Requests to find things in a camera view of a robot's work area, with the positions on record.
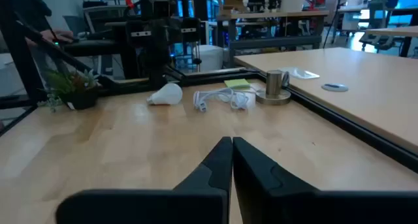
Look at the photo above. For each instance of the black office chair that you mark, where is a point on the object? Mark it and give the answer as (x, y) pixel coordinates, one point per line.
(379, 21)

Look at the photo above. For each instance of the person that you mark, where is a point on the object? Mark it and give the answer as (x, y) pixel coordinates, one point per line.
(26, 8)

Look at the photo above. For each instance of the small potted artificial plant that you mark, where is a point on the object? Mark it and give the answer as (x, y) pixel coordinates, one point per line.
(76, 87)

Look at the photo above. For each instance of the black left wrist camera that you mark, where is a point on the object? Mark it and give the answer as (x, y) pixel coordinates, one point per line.
(159, 8)

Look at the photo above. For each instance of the white lightbulb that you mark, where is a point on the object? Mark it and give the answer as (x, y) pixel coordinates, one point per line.
(166, 94)

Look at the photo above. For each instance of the wooden background table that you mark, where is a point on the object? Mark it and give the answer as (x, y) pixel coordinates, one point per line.
(392, 31)

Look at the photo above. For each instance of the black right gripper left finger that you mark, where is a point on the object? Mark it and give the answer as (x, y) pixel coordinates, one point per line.
(202, 204)

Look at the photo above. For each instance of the silver rectangular desk plate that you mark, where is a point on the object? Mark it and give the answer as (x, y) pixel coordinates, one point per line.
(298, 73)

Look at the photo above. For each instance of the person's hand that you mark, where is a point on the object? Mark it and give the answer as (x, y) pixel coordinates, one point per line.
(58, 36)

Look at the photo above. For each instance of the wooden background workbench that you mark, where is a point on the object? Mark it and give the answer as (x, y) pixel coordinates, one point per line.
(274, 15)

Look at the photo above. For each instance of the brass lamp base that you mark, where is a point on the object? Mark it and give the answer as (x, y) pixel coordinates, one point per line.
(273, 83)

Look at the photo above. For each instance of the green sticky note pad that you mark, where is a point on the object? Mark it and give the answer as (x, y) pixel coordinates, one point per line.
(237, 83)

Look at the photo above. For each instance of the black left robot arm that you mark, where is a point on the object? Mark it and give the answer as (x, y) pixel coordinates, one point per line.
(158, 70)

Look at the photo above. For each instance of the light wooden desk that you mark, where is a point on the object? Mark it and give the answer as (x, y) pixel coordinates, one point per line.
(343, 67)

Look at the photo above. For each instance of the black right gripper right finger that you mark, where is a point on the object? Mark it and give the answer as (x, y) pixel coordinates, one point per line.
(277, 201)

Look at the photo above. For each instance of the black side desk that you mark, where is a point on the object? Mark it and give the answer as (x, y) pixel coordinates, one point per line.
(91, 47)

